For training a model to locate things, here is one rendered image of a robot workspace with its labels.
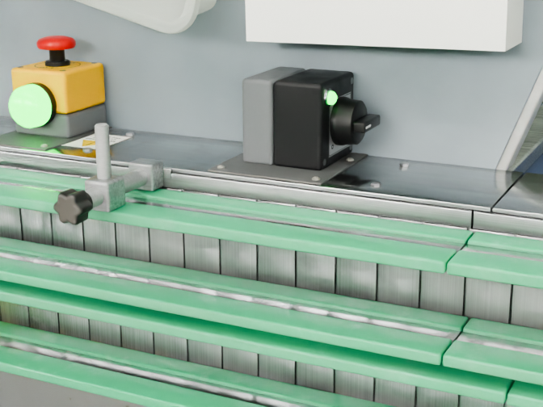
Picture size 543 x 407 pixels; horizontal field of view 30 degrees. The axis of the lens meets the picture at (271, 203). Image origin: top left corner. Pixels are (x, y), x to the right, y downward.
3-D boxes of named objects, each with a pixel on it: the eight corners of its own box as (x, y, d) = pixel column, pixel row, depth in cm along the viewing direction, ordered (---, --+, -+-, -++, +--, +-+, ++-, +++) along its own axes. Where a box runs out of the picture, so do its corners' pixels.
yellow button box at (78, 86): (57, 119, 113) (14, 133, 107) (53, 53, 111) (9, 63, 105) (110, 125, 110) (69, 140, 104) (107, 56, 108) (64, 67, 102)
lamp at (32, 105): (23, 123, 106) (4, 128, 103) (19, 81, 105) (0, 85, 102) (57, 127, 104) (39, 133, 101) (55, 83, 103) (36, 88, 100)
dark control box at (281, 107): (280, 144, 102) (242, 163, 94) (279, 65, 99) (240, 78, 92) (357, 152, 98) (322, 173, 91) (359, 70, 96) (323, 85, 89)
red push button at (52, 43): (30, 70, 106) (27, 37, 105) (54, 65, 109) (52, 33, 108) (61, 73, 104) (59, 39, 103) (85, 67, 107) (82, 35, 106)
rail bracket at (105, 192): (136, 182, 95) (47, 222, 84) (132, 105, 93) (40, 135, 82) (173, 187, 93) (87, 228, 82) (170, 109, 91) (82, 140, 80)
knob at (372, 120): (347, 139, 96) (380, 143, 94) (329, 149, 92) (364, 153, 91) (348, 92, 95) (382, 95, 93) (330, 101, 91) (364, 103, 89)
